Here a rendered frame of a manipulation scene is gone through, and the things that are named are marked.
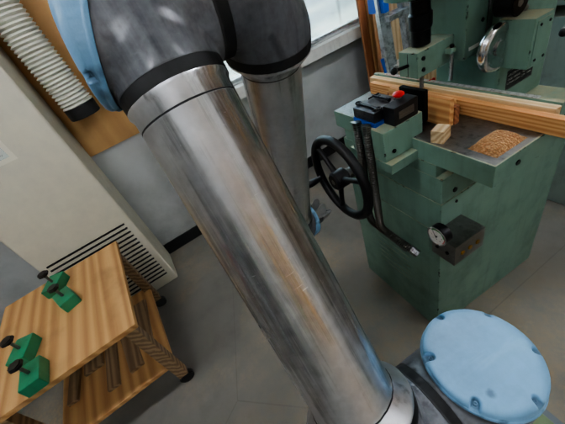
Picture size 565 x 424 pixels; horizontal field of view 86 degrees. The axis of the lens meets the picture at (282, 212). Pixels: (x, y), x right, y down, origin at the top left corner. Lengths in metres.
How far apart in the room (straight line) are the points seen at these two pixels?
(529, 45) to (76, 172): 1.80
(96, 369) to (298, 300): 1.60
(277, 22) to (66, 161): 1.52
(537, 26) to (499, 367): 0.80
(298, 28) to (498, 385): 0.49
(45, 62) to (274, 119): 1.46
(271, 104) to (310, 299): 0.27
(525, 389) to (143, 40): 0.56
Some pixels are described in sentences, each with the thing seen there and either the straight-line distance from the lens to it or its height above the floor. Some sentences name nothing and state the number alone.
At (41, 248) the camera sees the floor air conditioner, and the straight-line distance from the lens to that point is 1.99.
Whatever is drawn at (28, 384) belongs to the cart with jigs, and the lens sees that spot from 1.44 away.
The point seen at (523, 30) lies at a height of 1.05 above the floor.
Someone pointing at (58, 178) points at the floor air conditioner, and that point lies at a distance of 1.82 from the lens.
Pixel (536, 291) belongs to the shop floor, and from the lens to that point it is 1.72.
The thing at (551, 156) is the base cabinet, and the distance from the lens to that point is 1.39.
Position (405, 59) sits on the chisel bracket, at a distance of 1.01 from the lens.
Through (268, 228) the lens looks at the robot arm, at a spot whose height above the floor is 1.17.
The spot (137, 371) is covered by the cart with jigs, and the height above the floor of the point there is 0.18.
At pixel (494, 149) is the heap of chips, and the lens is 0.83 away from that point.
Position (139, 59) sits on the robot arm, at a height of 1.34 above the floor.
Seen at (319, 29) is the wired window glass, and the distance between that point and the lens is 2.53.
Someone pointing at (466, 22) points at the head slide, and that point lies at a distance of 1.05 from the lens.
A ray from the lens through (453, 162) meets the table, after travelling 0.86.
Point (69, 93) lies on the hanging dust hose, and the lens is 1.83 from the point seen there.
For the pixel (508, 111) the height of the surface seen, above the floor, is 0.94.
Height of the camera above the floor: 1.36
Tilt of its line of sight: 38 degrees down
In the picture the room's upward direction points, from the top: 22 degrees counter-clockwise
